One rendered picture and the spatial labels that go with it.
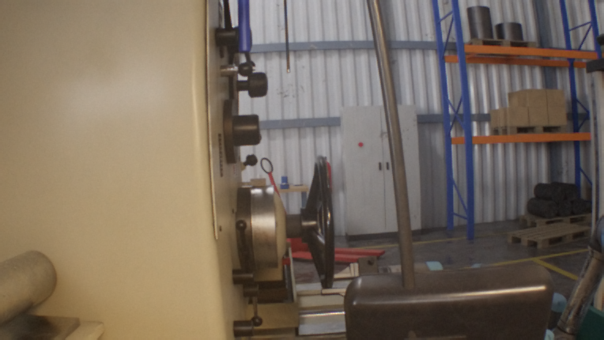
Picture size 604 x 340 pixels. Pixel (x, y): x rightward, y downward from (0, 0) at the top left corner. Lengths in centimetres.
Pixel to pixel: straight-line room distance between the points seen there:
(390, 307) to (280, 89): 816
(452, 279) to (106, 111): 66
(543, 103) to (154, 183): 807
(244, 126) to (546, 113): 778
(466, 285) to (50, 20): 89
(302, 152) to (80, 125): 797
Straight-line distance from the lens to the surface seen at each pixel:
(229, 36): 104
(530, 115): 856
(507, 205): 983
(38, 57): 104
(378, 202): 840
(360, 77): 902
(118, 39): 98
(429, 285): 79
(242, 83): 138
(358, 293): 79
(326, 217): 128
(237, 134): 117
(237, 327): 113
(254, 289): 144
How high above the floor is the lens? 150
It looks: 2 degrees down
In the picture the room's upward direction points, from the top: 3 degrees counter-clockwise
